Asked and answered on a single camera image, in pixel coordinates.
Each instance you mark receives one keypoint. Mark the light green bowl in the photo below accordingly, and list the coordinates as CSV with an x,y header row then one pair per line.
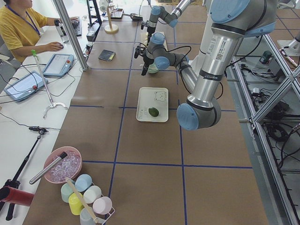
x,y
152,69

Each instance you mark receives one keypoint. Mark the red cylinder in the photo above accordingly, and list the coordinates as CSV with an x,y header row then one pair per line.
x,y
16,196

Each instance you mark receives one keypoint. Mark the person in yellow shirt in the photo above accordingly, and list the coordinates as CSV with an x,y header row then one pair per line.
x,y
20,29

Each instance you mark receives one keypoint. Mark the yellow cup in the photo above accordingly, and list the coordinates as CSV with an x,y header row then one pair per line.
x,y
75,204

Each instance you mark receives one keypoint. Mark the pink cup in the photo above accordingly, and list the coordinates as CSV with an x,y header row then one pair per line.
x,y
102,205

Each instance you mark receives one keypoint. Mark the white cup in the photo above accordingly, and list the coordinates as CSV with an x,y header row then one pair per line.
x,y
92,194

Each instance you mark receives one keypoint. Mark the aluminium frame post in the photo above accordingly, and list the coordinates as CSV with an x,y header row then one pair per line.
x,y
59,4

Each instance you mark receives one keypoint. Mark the black keyboard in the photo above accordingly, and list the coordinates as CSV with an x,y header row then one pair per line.
x,y
77,26

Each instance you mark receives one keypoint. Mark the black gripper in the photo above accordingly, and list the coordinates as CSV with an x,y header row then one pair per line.
x,y
150,29
147,58

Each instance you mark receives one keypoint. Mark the aluminium frame rail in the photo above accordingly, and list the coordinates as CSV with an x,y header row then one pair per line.
x,y
290,82

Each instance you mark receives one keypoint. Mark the wooden stand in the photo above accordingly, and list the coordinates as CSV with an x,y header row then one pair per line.
x,y
110,28

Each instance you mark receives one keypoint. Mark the steel tube tool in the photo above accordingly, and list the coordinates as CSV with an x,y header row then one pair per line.
x,y
47,168

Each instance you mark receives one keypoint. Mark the pink bowl with ice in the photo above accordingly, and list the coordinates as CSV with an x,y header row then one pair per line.
x,y
68,168

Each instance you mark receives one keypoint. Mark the blue cup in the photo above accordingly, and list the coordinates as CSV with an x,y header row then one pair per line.
x,y
83,182

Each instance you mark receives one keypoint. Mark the wire cup rack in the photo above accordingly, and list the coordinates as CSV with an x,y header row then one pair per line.
x,y
98,219

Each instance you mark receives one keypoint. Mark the white serving tray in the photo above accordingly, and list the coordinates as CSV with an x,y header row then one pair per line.
x,y
152,97

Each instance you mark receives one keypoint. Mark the green avocado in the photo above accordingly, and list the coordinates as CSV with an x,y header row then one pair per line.
x,y
154,112

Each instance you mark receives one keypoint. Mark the teach pendant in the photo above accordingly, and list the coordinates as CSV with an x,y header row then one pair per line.
x,y
58,65
25,87

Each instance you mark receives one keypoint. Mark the metal scoop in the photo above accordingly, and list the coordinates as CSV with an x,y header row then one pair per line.
x,y
134,17

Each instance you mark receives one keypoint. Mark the grey cup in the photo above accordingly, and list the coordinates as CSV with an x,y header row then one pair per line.
x,y
85,218

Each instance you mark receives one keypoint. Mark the grey cleaning cloth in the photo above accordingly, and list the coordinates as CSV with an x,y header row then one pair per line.
x,y
105,55

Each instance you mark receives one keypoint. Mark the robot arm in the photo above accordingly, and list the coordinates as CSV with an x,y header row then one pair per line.
x,y
156,53
230,22

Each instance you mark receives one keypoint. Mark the green cup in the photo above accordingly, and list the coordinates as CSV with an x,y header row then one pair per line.
x,y
66,191

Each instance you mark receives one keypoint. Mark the near teach pendant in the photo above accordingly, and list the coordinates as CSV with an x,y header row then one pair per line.
x,y
25,87

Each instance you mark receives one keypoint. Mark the yellow sponge cloth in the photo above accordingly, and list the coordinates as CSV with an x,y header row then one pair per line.
x,y
112,56

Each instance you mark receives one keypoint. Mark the reacher grabber stick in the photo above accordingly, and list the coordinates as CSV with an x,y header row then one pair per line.
x,y
52,103

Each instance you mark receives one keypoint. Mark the black tripod stick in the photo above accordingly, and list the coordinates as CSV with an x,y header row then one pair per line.
x,y
14,182

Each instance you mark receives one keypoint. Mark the far teach pendant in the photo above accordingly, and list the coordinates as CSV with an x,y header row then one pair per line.
x,y
58,65

